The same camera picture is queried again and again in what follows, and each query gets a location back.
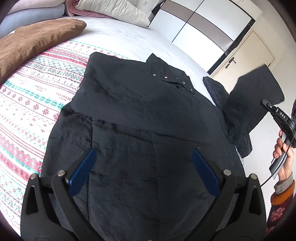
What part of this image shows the mauve pillow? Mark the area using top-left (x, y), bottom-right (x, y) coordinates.
top-left (64, 0), bottom-right (110, 19)

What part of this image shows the cream door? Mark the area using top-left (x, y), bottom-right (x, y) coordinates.
top-left (210, 29), bottom-right (277, 79)

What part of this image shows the right patterned sleeve forearm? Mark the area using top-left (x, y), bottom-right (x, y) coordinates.
top-left (266, 173), bottom-right (295, 235)

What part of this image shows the door handle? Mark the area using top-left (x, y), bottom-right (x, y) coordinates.
top-left (225, 57), bottom-right (236, 69)

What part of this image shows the patterned knit-print blanket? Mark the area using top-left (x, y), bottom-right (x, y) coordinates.
top-left (0, 39), bottom-right (117, 232)

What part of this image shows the white grey wardrobe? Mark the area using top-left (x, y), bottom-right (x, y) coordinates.
top-left (149, 1), bottom-right (256, 74)

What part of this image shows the black quilted coat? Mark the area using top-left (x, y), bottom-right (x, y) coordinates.
top-left (41, 52), bottom-right (285, 240)

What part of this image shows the beige pillow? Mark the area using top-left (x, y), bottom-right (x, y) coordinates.
top-left (75, 0), bottom-right (150, 28)

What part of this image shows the right hand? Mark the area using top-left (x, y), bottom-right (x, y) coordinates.
top-left (272, 129), bottom-right (296, 185)

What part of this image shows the blue-grey folded duvet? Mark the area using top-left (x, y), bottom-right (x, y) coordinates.
top-left (1, 4), bottom-right (65, 38)

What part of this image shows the pink folded duvet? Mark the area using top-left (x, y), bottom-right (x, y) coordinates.
top-left (9, 0), bottom-right (65, 14)

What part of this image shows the grey bed sheet mattress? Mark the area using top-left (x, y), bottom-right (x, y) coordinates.
top-left (72, 16), bottom-right (213, 102)

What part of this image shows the brown cushion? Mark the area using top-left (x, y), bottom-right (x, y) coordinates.
top-left (1, 18), bottom-right (87, 83)

